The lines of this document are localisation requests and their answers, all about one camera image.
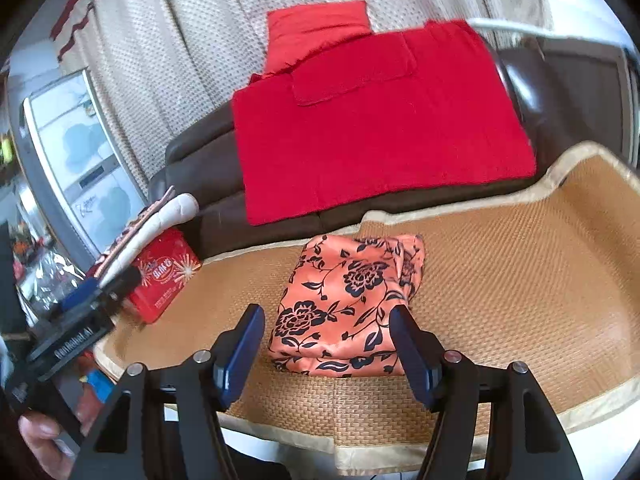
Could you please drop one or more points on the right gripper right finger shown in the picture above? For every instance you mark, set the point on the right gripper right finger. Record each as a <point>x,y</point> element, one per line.
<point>447,384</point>

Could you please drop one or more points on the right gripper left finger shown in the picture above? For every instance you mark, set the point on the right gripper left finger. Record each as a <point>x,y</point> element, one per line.
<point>209,383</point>

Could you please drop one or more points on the orange black floral garment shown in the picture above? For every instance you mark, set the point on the orange black floral garment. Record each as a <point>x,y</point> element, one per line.
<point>334,316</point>

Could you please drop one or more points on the person's left hand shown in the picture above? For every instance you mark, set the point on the person's left hand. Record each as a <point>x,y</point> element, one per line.
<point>40,432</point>

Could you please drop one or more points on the red gift box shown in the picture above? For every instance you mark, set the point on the red gift box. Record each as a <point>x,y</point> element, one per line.
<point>165,265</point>

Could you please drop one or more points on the white padded cushion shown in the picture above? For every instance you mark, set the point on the white padded cushion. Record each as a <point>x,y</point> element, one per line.
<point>172,209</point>

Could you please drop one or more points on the woven rattan mat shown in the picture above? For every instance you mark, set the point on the woven rattan mat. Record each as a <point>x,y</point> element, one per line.
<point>548,276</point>

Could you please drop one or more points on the red knitted cloth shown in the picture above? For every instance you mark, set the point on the red knitted cloth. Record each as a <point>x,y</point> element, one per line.
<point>419,108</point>

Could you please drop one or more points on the cream dotted curtain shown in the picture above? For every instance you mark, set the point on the cream dotted curtain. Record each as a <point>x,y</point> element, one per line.
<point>158,66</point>

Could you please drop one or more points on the dark brown sofa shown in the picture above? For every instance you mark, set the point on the dark brown sofa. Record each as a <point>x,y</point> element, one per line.
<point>565,91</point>

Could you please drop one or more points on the red folded cloth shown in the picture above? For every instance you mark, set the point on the red folded cloth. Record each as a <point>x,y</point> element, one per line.
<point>299,32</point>

